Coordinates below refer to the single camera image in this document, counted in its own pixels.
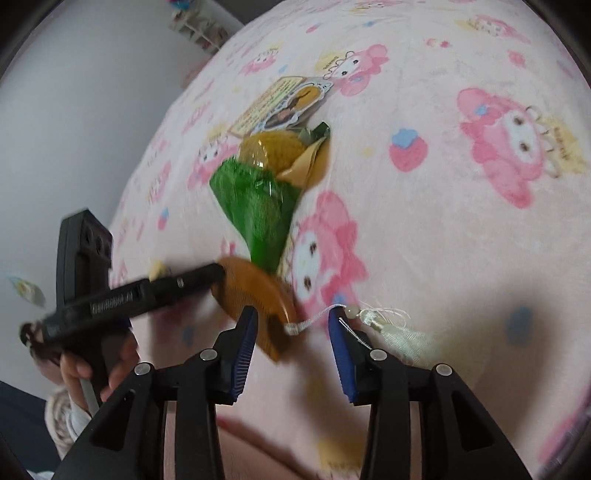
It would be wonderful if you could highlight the brown wooden comb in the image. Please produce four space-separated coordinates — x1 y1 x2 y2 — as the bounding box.
210 256 440 365

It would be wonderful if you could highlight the green snack packet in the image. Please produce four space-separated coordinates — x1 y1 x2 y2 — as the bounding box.
209 157 301 273

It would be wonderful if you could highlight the yellow printed card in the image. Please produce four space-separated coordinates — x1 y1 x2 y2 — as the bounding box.
228 76 304 139

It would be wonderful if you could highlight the yellow snack packet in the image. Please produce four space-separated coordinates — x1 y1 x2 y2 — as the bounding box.
238 122 331 189

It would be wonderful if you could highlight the cartoon character sticker pack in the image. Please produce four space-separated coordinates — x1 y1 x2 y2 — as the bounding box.
253 78 334 133

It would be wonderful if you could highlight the person left hand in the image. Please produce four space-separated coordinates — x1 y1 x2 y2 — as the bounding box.
60 329 139 416

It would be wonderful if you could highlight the pink cartoon bed blanket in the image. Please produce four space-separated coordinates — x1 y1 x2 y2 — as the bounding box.
110 1 590 479

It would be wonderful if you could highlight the white shoe rack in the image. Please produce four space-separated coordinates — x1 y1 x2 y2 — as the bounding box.
168 0 243 55

